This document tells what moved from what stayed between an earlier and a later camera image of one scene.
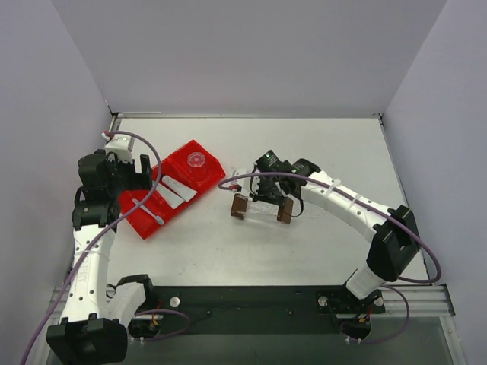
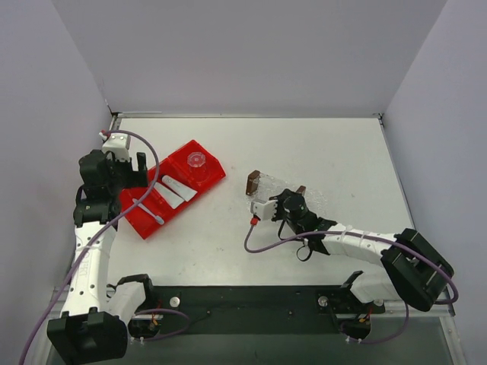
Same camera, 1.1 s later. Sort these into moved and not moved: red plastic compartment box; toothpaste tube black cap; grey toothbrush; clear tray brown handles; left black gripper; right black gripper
Moved: right black gripper; clear tray brown handles
Not moved: red plastic compartment box; grey toothbrush; toothpaste tube black cap; left black gripper
